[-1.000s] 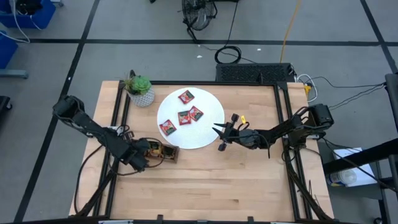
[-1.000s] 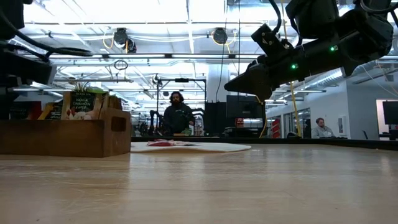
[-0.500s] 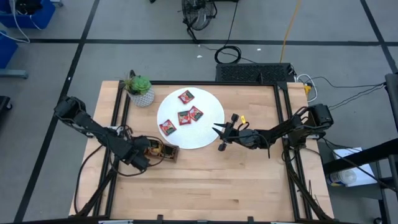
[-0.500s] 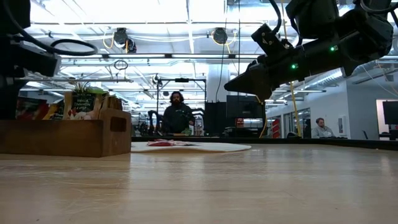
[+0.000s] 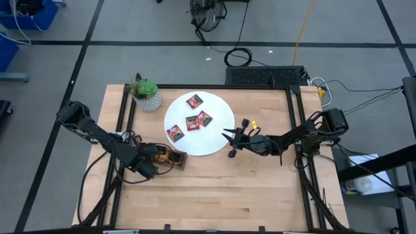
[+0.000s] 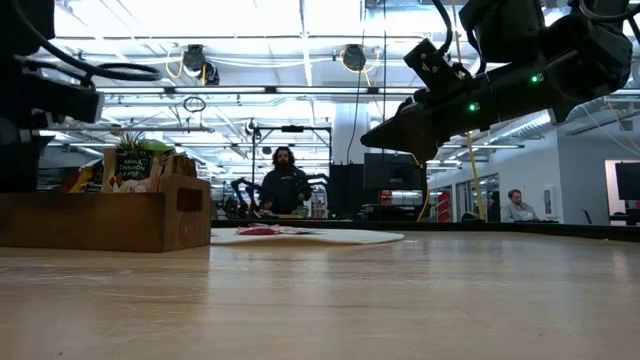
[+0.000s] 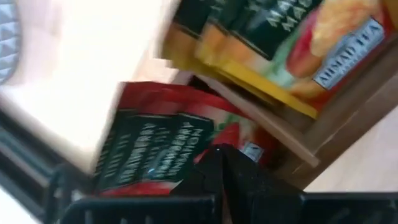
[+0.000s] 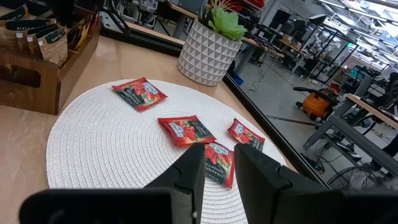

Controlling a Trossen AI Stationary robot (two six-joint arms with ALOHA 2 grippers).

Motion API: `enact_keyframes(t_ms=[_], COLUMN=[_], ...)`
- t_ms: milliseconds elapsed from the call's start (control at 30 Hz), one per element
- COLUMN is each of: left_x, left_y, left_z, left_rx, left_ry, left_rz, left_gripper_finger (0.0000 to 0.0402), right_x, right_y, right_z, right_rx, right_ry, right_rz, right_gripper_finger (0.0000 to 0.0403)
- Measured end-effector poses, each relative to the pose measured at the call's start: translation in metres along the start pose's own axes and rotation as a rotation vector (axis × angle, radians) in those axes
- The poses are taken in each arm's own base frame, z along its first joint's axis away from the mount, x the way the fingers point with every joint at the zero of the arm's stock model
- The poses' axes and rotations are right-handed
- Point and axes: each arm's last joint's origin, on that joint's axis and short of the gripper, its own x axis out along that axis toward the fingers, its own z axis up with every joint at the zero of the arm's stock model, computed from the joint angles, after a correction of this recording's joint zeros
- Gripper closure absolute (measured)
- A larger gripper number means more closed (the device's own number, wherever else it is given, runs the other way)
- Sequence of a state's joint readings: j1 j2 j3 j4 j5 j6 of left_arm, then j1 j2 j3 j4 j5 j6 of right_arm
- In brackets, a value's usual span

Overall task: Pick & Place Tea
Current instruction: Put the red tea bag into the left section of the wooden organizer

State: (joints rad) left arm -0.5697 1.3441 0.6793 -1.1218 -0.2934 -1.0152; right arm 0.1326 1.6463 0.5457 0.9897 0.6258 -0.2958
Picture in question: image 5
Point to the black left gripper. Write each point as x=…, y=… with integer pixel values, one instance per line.
x=148, y=159

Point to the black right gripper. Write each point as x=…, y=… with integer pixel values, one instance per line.
x=243, y=139

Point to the orange mango tea packet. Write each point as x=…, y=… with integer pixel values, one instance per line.
x=161, y=157

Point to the red strawberry tea packet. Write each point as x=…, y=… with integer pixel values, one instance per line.
x=204, y=118
x=194, y=101
x=192, y=123
x=175, y=133

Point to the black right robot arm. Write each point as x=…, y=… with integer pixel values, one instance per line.
x=308, y=133

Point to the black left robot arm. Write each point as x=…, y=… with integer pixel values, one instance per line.
x=97, y=136

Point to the white round placemat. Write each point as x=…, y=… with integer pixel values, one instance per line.
x=211, y=143

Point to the small yellow tag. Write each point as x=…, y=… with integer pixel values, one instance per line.
x=253, y=124

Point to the wooden three-compartment tray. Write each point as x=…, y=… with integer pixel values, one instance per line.
x=178, y=159

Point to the succulent in patterned white pot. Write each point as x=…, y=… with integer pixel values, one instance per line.
x=147, y=92

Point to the black perforated computer case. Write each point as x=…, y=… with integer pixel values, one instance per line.
x=263, y=76

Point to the yellow power plug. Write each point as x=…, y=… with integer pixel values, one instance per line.
x=321, y=93

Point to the black floor fan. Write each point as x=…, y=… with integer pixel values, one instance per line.
x=208, y=14

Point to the clear plastic jar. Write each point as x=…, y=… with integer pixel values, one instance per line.
x=362, y=184

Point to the black metal stand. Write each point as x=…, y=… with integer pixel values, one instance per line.
x=377, y=164

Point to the grey cart base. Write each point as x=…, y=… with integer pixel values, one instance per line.
x=14, y=77

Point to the white cardboard box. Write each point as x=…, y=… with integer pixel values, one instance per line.
x=380, y=185

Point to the large blue bin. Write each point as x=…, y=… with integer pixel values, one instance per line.
x=45, y=16

